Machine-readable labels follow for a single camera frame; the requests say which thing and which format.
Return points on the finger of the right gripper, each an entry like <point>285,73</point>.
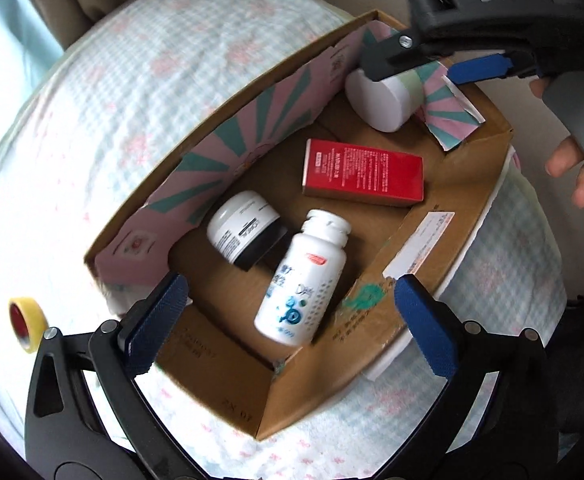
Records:
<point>493,66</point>
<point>392,56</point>

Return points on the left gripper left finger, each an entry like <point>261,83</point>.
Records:
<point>64,434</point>

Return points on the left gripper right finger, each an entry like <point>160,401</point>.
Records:
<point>495,417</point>

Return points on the white round jar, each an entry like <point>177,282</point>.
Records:
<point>388,104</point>

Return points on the yellow tape roll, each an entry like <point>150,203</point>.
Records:
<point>28,322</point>

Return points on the person's right hand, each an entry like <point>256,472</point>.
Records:
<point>567,156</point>

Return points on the red rectangular box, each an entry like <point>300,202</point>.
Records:
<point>361,174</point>

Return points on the cardboard box with pink lining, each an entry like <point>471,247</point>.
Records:
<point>257,142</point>

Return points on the white jar with black lid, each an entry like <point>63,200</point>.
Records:
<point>246,231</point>

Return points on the white pill bottle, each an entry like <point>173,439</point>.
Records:
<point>301,289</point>

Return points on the checkered floral bed sheet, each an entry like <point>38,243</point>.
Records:
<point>93,128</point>

